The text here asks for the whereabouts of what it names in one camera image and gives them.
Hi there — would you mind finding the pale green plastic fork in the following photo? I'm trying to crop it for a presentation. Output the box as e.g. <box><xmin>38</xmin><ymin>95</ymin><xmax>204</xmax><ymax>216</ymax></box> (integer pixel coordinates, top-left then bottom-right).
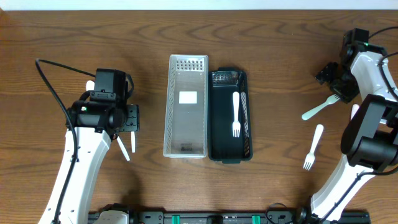
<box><xmin>301</xmin><ymin>94</ymin><xmax>340</xmax><ymax>121</ymax></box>

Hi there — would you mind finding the white plastic spoon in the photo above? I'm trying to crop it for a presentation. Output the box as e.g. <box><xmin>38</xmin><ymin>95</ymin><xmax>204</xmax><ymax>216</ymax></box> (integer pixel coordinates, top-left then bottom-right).
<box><xmin>131</xmin><ymin>131</ymin><xmax>136</xmax><ymax>153</ymax></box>
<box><xmin>116</xmin><ymin>137</ymin><xmax>130</xmax><ymax>161</ymax></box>
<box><xmin>86</xmin><ymin>80</ymin><xmax>95</xmax><ymax>91</ymax></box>

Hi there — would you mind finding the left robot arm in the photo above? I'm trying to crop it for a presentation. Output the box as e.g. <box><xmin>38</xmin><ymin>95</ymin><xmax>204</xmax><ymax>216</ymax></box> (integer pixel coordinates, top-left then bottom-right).
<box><xmin>40</xmin><ymin>68</ymin><xmax>140</xmax><ymax>223</ymax></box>

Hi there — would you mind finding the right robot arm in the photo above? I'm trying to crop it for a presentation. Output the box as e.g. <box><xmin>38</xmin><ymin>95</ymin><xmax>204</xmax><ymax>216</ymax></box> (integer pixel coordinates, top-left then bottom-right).
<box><xmin>297</xmin><ymin>28</ymin><xmax>397</xmax><ymax>223</ymax></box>

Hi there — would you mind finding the clear perforated plastic basket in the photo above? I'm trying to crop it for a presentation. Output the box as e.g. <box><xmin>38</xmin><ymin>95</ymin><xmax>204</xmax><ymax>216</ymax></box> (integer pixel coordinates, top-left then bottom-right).
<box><xmin>163</xmin><ymin>54</ymin><xmax>208</xmax><ymax>159</ymax></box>

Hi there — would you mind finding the black perforated plastic basket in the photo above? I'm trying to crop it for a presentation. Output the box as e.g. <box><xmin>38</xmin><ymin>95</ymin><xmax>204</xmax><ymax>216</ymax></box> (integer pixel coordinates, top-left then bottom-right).
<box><xmin>208</xmin><ymin>68</ymin><xmax>253</xmax><ymax>164</ymax></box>

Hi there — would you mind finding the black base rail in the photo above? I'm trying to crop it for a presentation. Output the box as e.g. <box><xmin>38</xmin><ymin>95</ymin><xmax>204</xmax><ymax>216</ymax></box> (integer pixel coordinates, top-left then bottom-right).
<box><xmin>88</xmin><ymin>203</ymin><xmax>371</xmax><ymax>224</ymax></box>

